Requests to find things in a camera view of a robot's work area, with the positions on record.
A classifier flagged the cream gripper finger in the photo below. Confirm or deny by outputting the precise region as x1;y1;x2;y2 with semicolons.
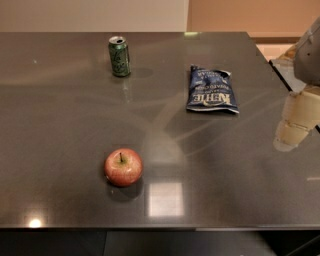
273;85;320;152

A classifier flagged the red apple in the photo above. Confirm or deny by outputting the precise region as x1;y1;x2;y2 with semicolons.
104;148;143;187

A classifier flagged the blue chip bag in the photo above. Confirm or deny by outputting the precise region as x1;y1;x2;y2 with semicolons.
186;65;239;114

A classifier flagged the green soda can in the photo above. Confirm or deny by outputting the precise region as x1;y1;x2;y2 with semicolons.
108;36;131;77

